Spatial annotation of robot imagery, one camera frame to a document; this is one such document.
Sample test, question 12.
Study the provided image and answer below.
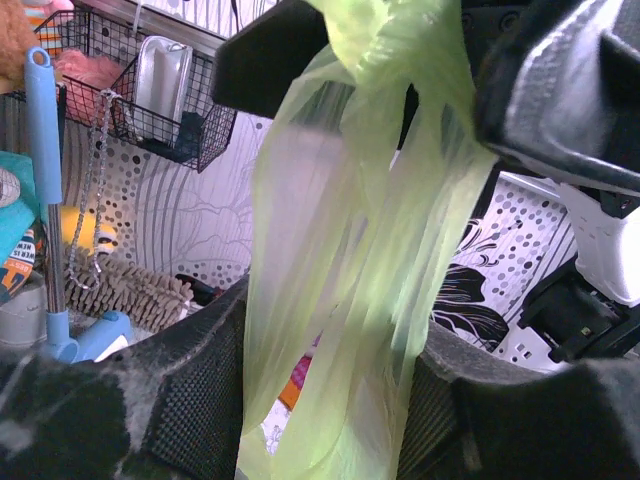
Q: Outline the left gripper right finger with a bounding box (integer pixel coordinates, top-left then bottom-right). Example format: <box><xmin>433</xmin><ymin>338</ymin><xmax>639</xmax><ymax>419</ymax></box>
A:
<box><xmin>399</xmin><ymin>324</ymin><xmax>639</xmax><ymax>479</ymax></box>

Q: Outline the pink plush toy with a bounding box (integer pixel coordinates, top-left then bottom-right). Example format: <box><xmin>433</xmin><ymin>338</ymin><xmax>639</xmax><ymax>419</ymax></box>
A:
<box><xmin>29</xmin><ymin>0</ymin><xmax>126</xmax><ymax>126</ymax></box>

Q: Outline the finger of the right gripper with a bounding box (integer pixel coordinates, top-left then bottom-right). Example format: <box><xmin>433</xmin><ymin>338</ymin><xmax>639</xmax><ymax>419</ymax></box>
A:
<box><xmin>212</xmin><ymin>1</ymin><xmax>350</xmax><ymax>119</ymax></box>
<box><xmin>474</xmin><ymin>1</ymin><xmax>639</xmax><ymax>190</ymax></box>

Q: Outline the white sneaker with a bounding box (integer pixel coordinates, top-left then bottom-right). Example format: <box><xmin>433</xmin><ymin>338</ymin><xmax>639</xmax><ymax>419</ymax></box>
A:
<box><xmin>1</xmin><ymin>278</ymin><xmax>47</xmax><ymax>349</ymax></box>

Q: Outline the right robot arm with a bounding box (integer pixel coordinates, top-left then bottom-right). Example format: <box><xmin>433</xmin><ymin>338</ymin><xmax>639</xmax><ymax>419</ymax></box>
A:
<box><xmin>457</xmin><ymin>1</ymin><xmax>639</xmax><ymax>369</ymax></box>

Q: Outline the brown bear plush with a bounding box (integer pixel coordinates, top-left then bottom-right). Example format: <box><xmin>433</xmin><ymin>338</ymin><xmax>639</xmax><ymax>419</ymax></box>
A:
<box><xmin>0</xmin><ymin>0</ymin><xmax>40</xmax><ymax>94</ymax></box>

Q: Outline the teal folded cloth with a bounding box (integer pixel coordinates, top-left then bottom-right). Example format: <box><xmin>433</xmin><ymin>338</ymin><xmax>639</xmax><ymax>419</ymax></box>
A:
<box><xmin>1</xmin><ymin>152</ymin><xmax>39</xmax><ymax>263</ymax></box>

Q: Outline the green trash bag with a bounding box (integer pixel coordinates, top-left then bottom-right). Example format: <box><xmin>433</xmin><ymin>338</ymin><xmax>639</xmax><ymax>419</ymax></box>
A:
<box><xmin>238</xmin><ymin>1</ymin><xmax>495</xmax><ymax>479</ymax></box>

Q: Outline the black wire basket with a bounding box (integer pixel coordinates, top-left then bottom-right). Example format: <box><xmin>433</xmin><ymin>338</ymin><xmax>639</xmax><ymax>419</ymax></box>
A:
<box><xmin>35</xmin><ymin>7</ymin><xmax>237</xmax><ymax>172</ymax></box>

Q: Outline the grey chenille mop head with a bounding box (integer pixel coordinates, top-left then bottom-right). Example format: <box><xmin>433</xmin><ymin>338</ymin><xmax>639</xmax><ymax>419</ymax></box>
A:
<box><xmin>63</xmin><ymin>251</ymin><xmax>193</xmax><ymax>333</ymax></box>

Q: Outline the purple orange sock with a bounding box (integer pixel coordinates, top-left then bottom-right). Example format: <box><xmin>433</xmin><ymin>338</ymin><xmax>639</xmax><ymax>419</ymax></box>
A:
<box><xmin>278</xmin><ymin>337</ymin><xmax>320</xmax><ymax>411</ymax></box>

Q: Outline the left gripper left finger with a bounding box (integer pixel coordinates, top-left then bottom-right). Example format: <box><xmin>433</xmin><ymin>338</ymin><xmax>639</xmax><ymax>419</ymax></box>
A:
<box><xmin>1</xmin><ymin>279</ymin><xmax>248</xmax><ymax>479</ymax></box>

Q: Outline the yellow duck plush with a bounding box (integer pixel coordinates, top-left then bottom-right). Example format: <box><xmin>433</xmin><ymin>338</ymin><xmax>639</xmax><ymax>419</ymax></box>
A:
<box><xmin>60</xmin><ymin>205</ymin><xmax>117</xmax><ymax>255</ymax></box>

